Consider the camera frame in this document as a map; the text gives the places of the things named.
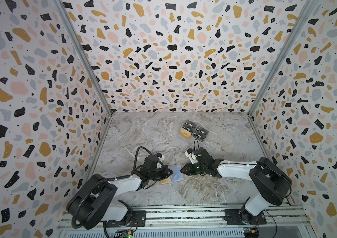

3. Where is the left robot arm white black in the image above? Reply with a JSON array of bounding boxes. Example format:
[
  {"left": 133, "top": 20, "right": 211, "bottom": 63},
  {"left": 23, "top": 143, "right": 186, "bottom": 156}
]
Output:
[{"left": 66, "top": 153, "right": 173, "bottom": 230}]

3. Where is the black card top left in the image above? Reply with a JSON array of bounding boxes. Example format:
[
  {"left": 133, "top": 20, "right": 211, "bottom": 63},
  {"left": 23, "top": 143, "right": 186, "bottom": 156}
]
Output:
[{"left": 182, "top": 120, "right": 197, "bottom": 133}]

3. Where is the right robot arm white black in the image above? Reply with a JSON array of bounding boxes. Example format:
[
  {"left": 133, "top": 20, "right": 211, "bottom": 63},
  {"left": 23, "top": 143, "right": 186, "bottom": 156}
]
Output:
[{"left": 181, "top": 147, "right": 292, "bottom": 225}]

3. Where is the clear acrylic card tray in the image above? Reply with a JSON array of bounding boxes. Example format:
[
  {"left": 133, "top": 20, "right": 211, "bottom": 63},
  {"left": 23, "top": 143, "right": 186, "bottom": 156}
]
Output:
[{"left": 179, "top": 120, "right": 209, "bottom": 142}]

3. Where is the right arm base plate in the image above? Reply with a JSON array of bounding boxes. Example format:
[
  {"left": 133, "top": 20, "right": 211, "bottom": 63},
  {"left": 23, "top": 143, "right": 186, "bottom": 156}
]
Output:
[{"left": 224, "top": 209, "right": 267, "bottom": 225}]

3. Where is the black card top right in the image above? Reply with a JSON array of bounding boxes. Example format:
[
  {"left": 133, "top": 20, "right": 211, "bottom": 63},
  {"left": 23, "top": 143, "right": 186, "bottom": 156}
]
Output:
[{"left": 193, "top": 126, "right": 209, "bottom": 142}]

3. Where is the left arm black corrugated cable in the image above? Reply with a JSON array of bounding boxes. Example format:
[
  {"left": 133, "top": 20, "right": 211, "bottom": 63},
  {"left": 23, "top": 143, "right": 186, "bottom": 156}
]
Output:
[{"left": 70, "top": 146, "right": 154, "bottom": 229}]

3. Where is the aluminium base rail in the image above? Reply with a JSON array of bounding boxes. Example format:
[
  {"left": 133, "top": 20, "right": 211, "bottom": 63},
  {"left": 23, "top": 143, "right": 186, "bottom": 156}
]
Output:
[{"left": 57, "top": 202, "right": 316, "bottom": 238}]

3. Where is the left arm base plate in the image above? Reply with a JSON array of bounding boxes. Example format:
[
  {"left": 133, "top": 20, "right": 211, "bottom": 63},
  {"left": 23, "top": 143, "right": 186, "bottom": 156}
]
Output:
[{"left": 106, "top": 210, "right": 147, "bottom": 229}]

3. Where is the black card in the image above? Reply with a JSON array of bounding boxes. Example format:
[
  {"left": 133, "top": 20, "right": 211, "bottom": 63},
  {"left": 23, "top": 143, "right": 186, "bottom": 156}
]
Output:
[
  {"left": 193, "top": 126, "right": 209, "bottom": 142},
  {"left": 182, "top": 120, "right": 197, "bottom": 133}
]

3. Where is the pink leather card holder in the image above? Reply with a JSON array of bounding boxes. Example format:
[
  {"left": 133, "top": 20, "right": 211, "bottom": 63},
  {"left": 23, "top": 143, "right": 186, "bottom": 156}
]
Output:
[{"left": 159, "top": 164, "right": 186, "bottom": 185}]

